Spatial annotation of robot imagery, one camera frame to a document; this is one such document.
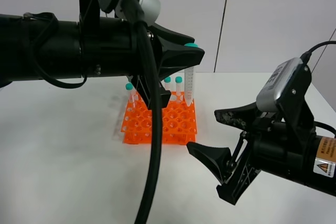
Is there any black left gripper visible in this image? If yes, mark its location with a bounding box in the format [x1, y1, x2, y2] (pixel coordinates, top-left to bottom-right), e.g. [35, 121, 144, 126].
[79, 17, 205, 109]

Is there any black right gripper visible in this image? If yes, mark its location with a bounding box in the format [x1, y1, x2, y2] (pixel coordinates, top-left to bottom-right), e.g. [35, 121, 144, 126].
[186, 102, 317, 205]

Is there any teal-capped test tube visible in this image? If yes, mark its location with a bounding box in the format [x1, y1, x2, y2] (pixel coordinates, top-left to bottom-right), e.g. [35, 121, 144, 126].
[183, 42, 198, 108]

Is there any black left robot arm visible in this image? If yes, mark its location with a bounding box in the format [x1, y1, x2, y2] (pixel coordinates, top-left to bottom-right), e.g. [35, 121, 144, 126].
[1, 13, 151, 108]

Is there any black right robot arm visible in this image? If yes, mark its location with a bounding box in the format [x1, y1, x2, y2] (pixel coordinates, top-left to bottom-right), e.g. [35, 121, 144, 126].
[187, 103, 335, 205]

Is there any row test tube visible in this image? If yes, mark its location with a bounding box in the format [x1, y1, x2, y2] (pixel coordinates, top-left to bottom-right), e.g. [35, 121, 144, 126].
[164, 77, 171, 96]
[175, 76, 183, 102]

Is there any orange test tube rack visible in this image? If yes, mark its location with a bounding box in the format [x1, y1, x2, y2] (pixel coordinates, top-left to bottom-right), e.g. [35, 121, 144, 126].
[121, 92, 197, 145]

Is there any front-left racked test tube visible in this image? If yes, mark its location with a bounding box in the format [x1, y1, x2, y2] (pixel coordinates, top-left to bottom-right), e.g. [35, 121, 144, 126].
[125, 82, 136, 112]

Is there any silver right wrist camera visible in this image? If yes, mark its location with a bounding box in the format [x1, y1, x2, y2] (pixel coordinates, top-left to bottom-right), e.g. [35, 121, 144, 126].
[256, 57, 316, 133]

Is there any black left camera cable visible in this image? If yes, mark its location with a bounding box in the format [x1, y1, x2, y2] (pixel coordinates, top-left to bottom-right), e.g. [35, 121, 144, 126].
[22, 0, 165, 224]

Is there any black camera cable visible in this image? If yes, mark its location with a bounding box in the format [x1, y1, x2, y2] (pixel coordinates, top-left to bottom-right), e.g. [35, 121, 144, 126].
[22, 0, 165, 224]
[299, 40, 336, 63]

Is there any black right camera cable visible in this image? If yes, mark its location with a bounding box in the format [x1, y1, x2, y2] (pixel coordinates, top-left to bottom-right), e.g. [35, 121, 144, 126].
[299, 40, 336, 63]

